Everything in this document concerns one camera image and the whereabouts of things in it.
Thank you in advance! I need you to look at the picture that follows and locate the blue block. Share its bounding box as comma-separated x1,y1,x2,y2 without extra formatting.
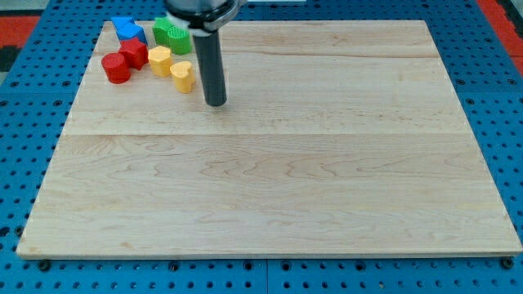
116,23,148,45
110,16,135,31

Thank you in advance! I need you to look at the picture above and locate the red cylinder block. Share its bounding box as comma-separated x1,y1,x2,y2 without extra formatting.
101,52,131,84

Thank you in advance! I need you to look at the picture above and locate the wooden board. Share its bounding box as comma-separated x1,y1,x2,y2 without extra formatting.
17,20,522,260

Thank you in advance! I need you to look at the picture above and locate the red star block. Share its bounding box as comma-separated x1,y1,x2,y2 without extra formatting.
118,38,148,70

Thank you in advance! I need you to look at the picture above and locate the yellow hexagon block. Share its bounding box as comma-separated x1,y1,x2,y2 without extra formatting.
148,46,172,77

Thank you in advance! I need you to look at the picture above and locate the green block behind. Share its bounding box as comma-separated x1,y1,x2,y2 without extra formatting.
152,17,173,47

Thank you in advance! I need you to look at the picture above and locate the blue block behind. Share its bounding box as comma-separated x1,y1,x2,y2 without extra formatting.
110,16,135,31

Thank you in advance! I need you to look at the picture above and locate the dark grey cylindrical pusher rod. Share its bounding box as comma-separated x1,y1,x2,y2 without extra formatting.
193,31,227,107

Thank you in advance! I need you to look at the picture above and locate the blue block front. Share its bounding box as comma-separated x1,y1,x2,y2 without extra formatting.
116,23,148,45

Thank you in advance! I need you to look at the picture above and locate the green cylinder block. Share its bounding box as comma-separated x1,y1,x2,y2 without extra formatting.
167,26,192,55

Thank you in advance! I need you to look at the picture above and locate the robot arm flange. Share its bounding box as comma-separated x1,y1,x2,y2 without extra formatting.
163,0,247,33

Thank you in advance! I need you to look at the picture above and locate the yellow heart block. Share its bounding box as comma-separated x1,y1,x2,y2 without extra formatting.
170,61,195,94

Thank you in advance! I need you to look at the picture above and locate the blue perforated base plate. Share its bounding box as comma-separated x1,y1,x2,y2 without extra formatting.
1,1,522,293

